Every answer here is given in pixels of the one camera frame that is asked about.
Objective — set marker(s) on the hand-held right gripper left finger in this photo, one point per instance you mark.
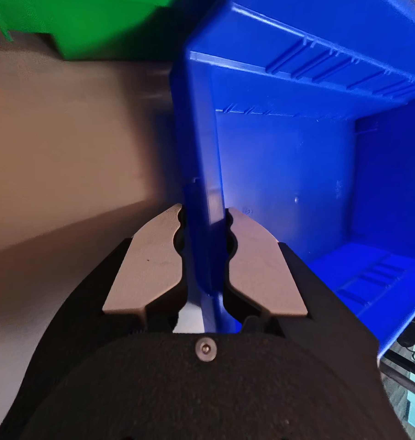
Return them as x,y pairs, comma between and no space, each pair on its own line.
145,268

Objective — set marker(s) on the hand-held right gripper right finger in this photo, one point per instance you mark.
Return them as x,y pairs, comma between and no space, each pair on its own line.
259,271

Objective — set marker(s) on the grey desk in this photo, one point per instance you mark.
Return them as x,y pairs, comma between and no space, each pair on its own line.
56,137

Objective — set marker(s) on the blue plastic bin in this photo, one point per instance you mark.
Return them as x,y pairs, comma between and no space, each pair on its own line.
279,165

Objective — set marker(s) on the green plastic bin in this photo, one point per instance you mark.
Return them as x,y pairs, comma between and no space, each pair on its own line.
107,27

